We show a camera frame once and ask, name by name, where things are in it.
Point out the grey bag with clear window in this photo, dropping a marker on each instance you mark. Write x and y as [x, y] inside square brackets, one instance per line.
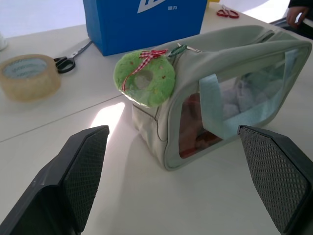
[220, 80]

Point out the green plush wreath charm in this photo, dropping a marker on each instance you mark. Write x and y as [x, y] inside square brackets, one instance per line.
[146, 78]

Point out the clear packing tape roll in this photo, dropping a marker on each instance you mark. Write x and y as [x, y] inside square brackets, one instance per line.
[27, 77]

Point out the blue cardboard box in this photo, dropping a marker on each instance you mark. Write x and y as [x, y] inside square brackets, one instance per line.
[144, 24]

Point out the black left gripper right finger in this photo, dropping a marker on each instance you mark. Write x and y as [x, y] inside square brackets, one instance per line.
[276, 181]

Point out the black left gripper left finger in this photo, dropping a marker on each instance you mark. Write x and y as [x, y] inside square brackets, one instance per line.
[61, 183]

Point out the person's bare hand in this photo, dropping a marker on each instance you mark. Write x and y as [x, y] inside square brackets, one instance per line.
[297, 14]

